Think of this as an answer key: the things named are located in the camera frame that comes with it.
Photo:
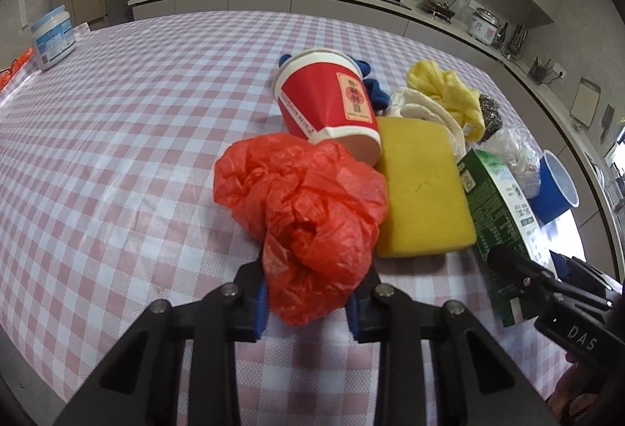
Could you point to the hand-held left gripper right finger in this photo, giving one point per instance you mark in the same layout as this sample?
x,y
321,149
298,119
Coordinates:
x,y
359,318

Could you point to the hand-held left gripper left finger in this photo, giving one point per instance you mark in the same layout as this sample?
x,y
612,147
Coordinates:
x,y
254,308

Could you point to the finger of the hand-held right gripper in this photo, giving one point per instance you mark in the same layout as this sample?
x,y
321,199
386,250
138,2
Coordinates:
x,y
522,272
571,267

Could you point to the green carton box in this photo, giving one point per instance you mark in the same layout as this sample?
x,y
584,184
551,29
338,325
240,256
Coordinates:
x,y
493,211

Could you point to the red plastic bag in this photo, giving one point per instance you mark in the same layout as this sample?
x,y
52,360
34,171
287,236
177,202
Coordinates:
x,y
312,221

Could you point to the steel wool scrubber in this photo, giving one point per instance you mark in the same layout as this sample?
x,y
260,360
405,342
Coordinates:
x,y
493,113

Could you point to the red paper cup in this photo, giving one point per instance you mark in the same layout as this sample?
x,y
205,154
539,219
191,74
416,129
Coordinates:
x,y
317,98

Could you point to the blue cup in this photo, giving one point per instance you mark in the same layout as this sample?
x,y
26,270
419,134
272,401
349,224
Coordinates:
x,y
547,201

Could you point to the clear plastic bag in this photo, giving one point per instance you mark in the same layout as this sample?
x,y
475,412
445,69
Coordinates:
x,y
517,152

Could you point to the yellow sponge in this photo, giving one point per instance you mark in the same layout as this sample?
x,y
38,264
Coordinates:
x,y
420,191

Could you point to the black cleaver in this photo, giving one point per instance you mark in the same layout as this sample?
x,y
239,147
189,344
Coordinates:
x,y
607,120

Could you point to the white cutting board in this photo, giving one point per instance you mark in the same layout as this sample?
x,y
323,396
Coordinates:
x,y
585,103

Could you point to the white crumpled cloth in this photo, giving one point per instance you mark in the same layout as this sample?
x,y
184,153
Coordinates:
x,y
429,111

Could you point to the yellow microfiber cloth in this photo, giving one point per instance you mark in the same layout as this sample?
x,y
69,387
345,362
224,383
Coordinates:
x,y
454,94

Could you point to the black utensil holder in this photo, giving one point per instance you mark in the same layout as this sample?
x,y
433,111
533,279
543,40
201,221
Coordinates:
x,y
541,73

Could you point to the pink checkered tablecloth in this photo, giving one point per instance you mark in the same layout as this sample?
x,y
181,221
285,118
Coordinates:
x,y
122,162

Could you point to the steel utensil rack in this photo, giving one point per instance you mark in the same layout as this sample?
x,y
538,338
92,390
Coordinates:
x,y
515,42

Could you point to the white rice cooker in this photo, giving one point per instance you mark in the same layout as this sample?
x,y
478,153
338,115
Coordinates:
x,y
483,28

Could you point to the steel kettle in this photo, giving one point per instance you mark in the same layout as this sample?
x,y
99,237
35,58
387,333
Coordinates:
x,y
439,3

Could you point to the white jar blue label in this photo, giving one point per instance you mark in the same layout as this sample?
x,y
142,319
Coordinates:
x,y
51,40

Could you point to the orange plastic item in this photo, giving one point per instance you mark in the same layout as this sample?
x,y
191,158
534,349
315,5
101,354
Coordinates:
x,y
14,67

